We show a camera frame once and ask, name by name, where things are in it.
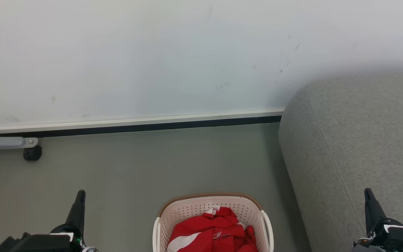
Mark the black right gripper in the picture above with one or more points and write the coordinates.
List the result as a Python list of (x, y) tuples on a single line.
[(397, 238)]

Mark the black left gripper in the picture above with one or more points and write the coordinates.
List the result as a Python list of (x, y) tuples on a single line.
[(37, 243)]

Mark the red jersey with white bands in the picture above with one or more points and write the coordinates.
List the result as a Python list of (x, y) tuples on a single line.
[(205, 231)]

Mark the grey fabric sofa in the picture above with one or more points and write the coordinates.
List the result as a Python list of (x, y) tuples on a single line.
[(359, 140)]

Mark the black caster wheel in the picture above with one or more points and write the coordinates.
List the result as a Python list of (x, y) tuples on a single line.
[(32, 153)]

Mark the grey metal stand leg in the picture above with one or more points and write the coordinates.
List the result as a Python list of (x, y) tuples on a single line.
[(2, 142)]

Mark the white and black baseboard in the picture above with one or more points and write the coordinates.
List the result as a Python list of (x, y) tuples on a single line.
[(135, 123)]

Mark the white perforated laundry basket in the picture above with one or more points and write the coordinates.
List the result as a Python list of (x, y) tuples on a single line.
[(191, 210)]

